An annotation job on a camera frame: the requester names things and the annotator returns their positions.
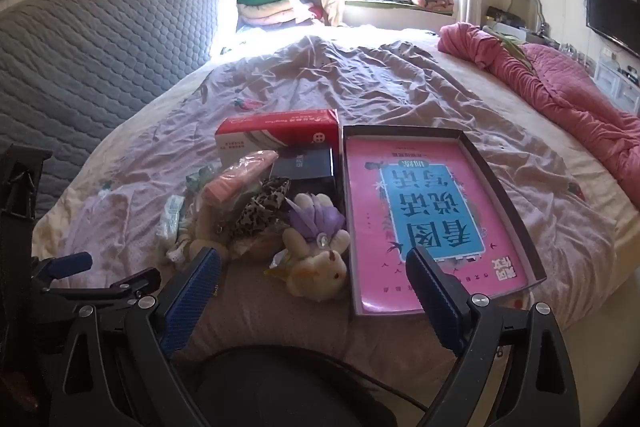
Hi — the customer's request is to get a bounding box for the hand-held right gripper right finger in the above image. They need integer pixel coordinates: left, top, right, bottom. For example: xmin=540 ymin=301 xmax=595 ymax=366
xmin=405 ymin=246 xmax=583 ymax=427

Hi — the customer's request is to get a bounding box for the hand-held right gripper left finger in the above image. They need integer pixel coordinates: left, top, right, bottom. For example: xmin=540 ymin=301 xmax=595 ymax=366
xmin=50 ymin=247 xmax=223 ymax=427

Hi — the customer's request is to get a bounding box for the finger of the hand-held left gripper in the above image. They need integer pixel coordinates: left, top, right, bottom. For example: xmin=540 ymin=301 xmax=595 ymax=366
xmin=32 ymin=252 xmax=94 ymax=280
xmin=65 ymin=269 xmax=162 ymax=308

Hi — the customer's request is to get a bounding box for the green white tissue packet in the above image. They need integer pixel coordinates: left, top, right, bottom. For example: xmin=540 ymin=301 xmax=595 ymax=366
xmin=156 ymin=194 xmax=187 ymax=249

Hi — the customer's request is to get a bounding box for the leopard print scrunchie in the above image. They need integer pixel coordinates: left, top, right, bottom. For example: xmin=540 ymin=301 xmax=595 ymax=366
xmin=231 ymin=177 xmax=292 ymax=238

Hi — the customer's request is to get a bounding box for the bunny plush purple dress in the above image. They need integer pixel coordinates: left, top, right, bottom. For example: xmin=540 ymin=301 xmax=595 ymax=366
xmin=265 ymin=192 xmax=351 ymax=304

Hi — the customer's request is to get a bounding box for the shallow cardboard box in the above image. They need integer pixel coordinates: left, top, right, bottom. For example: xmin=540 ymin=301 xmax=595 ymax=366
xmin=340 ymin=124 xmax=548 ymax=319

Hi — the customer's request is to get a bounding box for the pink book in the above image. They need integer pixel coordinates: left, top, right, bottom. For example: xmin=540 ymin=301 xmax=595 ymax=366
xmin=346 ymin=138 xmax=532 ymax=310

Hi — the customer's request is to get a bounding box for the grey quilted headboard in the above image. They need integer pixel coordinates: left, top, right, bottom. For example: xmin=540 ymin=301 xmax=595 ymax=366
xmin=0 ymin=0 xmax=238 ymax=208

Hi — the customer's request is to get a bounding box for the black box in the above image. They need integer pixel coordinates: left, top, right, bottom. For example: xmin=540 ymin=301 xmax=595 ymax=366
xmin=270 ymin=147 xmax=335 ymax=208

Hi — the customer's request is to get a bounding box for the red tissue box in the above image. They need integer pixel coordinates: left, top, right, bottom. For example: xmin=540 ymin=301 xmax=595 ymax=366
xmin=215 ymin=108 xmax=340 ymax=162

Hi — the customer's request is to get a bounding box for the purple bed sheet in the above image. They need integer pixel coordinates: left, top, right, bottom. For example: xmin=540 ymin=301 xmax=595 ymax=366
xmin=32 ymin=34 xmax=621 ymax=358

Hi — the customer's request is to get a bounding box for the pink quilt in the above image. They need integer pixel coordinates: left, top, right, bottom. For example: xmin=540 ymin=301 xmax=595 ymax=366
xmin=439 ymin=22 xmax=640 ymax=208

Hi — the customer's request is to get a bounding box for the green cloth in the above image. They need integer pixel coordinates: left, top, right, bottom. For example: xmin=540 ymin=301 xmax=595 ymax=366
xmin=492 ymin=32 xmax=531 ymax=62

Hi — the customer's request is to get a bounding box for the white drawer cabinet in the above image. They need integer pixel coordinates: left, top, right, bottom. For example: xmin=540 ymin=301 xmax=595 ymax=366
xmin=592 ymin=57 xmax=640 ymax=112

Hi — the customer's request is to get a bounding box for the white dressing table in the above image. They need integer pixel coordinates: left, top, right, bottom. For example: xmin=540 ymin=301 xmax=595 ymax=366
xmin=485 ymin=6 xmax=556 ymax=45

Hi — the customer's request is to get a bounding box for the stack of folded blankets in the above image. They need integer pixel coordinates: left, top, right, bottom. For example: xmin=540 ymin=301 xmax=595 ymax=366
xmin=236 ymin=0 xmax=326 ymax=28

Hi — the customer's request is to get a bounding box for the vanity mirror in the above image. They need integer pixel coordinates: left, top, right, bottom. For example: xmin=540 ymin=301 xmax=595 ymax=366
xmin=510 ymin=0 xmax=546 ymax=32

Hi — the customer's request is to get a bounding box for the black television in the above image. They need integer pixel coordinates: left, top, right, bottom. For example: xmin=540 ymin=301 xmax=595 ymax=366
xmin=585 ymin=0 xmax=640 ymax=50

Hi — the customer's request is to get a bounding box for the black cable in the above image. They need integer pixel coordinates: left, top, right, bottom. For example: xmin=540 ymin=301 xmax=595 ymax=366
xmin=280 ymin=351 xmax=428 ymax=410

